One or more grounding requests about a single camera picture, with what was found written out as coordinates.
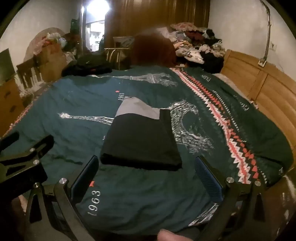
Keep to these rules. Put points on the metal wall pipe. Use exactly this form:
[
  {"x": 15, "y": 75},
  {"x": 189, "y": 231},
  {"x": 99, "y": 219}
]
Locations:
[{"x": 268, "y": 34}]

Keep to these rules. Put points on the dark red cloth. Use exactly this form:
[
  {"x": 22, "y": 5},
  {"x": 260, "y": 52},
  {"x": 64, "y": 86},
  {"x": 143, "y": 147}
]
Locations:
[{"x": 152, "y": 51}]

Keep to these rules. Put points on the black clothing heap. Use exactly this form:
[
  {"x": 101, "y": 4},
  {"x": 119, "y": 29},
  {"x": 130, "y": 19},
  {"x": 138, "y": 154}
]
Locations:
[{"x": 90, "y": 63}]

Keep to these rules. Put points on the arched pink board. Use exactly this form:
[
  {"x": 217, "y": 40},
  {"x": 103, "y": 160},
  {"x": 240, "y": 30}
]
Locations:
[{"x": 34, "y": 41}]

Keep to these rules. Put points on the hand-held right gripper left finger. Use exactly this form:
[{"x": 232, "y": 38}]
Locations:
[{"x": 83, "y": 178}]

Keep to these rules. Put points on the person's right hand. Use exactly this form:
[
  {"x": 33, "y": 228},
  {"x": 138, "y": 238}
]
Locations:
[{"x": 167, "y": 236}]

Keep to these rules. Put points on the wooden headboard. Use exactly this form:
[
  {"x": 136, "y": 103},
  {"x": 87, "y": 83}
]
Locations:
[{"x": 266, "y": 88}]

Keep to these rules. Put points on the pile of mixed clothes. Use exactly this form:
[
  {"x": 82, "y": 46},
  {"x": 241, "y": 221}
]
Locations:
[{"x": 196, "y": 46}]

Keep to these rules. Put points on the white bed sheet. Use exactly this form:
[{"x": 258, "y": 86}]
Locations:
[{"x": 224, "y": 80}]

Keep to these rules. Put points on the wooden chair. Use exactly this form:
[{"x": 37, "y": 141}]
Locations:
[{"x": 27, "y": 69}]

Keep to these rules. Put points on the black and grey garment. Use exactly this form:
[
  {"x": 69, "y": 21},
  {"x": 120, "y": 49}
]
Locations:
[{"x": 138, "y": 139}]

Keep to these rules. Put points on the white pipe bracket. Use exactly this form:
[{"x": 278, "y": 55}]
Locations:
[{"x": 262, "y": 63}]

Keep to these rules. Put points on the dark television screen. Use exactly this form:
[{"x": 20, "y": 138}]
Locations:
[{"x": 7, "y": 64}]

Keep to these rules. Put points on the wooden dresser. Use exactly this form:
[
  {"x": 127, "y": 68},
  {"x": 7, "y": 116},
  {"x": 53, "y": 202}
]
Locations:
[{"x": 10, "y": 102}]

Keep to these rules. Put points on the green hanging cloth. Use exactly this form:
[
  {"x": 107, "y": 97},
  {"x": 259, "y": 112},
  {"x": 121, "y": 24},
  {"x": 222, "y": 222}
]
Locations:
[{"x": 75, "y": 27}]

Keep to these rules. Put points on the green printed bedspread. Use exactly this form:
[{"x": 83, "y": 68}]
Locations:
[{"x": 81, "y": 97}]

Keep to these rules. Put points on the wall socket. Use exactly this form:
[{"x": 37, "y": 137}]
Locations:
[{"x": 274, "y": 45}]

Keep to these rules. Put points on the cardboard box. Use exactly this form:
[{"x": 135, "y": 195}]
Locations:
[{"x": 53, "y": 62}]

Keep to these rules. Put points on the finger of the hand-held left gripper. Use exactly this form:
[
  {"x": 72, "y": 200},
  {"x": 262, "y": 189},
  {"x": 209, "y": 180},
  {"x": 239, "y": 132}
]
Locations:
[
  {"x": 10, "y": 139},
  {"x": 39, "y": 144}
]

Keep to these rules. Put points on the heap of pale cloths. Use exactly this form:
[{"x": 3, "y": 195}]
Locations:
[{"x": 53, "y": 38}]

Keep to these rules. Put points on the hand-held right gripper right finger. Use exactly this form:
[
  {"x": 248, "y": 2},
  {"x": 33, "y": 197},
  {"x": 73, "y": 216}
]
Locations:
[{"x": 208, "y": 179}]

